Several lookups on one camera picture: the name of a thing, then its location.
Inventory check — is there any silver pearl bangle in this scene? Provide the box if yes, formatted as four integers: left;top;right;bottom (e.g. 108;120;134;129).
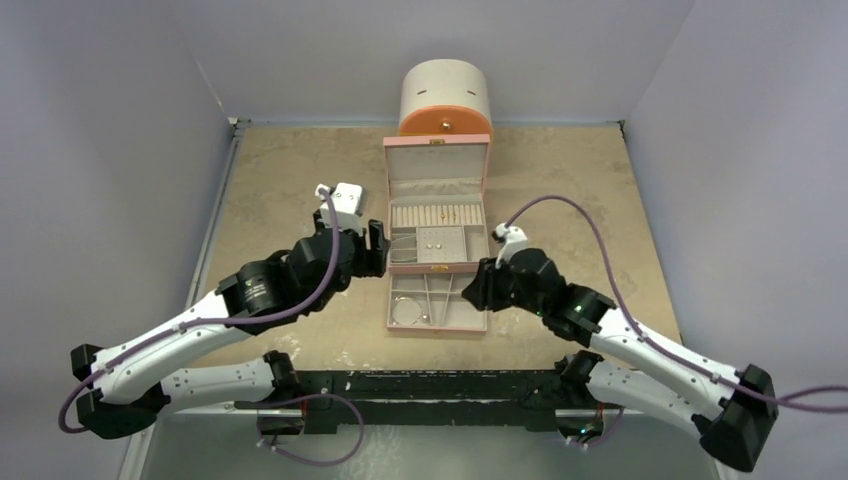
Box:
390;296;429;326

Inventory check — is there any pink box pull-out drawer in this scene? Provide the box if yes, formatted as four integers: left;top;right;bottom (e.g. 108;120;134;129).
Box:
387;273;488;334

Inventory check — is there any pink jewelry box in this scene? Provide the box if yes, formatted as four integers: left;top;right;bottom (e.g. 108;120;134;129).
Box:
383;134;491;274

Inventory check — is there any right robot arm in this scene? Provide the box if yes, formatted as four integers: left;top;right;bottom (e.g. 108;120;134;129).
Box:
461;248;778;473

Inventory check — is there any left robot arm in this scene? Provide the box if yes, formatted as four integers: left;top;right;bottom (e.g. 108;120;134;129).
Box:
58;210;390;440

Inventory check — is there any round beige orange box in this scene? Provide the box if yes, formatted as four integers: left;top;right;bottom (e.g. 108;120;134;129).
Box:
398;59;493;136

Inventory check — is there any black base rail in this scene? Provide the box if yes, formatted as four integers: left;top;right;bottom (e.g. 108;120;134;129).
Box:
235;369;597;434

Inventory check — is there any aluminium frame rail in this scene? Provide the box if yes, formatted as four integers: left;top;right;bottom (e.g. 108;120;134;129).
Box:
119;119;252;480

